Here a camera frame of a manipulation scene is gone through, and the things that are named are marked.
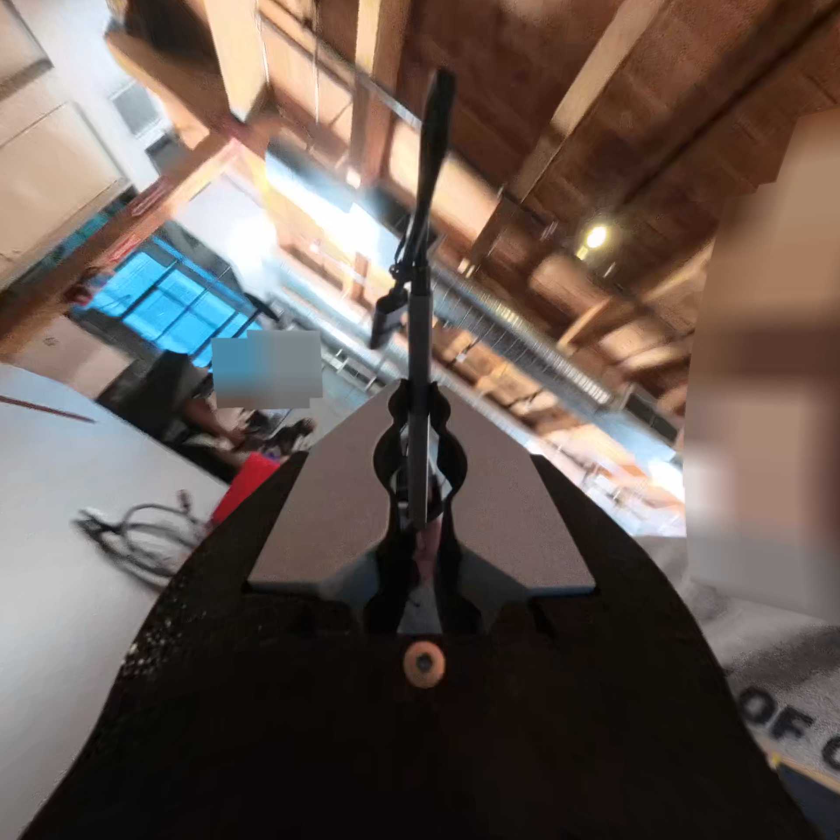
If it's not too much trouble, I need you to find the red plastic bin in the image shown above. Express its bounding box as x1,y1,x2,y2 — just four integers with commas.
210,449,284,526

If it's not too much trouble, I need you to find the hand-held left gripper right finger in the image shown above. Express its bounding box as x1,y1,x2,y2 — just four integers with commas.
430,384,596,632

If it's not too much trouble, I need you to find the silver braided cable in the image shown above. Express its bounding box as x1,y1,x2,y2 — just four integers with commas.
79,489,198,546

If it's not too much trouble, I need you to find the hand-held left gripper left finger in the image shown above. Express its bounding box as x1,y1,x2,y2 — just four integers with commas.
248,379,416,632

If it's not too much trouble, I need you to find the grey printed shirt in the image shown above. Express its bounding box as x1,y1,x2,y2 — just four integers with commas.
633,535,840,788

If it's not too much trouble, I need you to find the metal ceiling duct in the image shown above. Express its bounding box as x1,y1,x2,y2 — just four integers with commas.
427,262,621,414

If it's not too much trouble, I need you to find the black cable with blue tie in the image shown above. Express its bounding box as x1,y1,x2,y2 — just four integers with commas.
73,499,212,588

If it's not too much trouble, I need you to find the bright blue window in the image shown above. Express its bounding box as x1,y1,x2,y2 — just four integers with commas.
88,249,263,358

